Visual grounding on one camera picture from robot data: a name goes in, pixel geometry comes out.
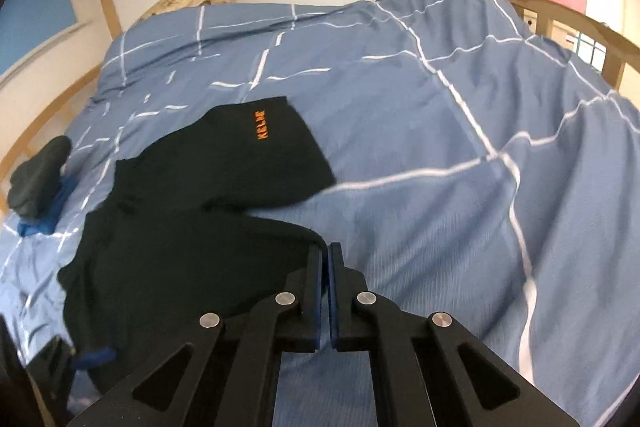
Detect blue window blind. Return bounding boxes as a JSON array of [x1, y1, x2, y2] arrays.
[[0, 0, 81, 78]]

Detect blue cloth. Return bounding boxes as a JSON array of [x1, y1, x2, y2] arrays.
[[17, 174, 78, 236]]

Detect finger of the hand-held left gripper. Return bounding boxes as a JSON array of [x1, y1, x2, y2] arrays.
[[69, 346, 117, 371]]

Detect dark grey cloth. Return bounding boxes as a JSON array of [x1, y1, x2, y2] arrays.
[[7, 135, 72, 219]]

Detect blue checked duvet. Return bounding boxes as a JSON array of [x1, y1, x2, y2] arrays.
[[0, 0, 640, 427]]

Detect white window sill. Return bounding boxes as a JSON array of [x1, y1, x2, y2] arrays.
[[0, 19, 94, 94]]

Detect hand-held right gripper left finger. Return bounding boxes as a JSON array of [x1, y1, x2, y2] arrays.
[[65, 243, 323, 427]]

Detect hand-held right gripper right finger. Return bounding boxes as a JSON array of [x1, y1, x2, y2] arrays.
[[325, 242, 581, 427]]

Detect black pants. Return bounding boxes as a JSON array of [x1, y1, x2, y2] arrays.
[[57, 96, 337, 408]]

